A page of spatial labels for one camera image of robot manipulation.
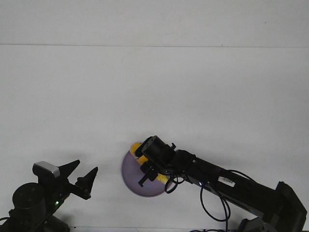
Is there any yellow corn cob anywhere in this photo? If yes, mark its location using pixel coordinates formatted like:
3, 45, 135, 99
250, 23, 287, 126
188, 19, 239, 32
129, 143, 168, 184

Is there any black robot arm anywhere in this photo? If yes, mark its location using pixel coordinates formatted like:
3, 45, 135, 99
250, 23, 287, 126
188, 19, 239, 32
0, 160, 98, 232
131, 136, 307, 232

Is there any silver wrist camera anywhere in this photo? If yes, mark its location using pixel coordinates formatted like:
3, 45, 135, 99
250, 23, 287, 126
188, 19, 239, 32
32, 161, 60, 179

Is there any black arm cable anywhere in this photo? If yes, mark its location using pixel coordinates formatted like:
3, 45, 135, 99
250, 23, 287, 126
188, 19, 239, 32
164, 169, 256, 232

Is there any purple round plate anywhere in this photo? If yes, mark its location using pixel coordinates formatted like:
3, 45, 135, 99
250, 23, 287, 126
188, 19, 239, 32
121, 151, 177, 198

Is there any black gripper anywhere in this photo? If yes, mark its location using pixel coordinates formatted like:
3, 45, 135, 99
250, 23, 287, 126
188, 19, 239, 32
135, 135, 178, 187
38, 159, 98, 205

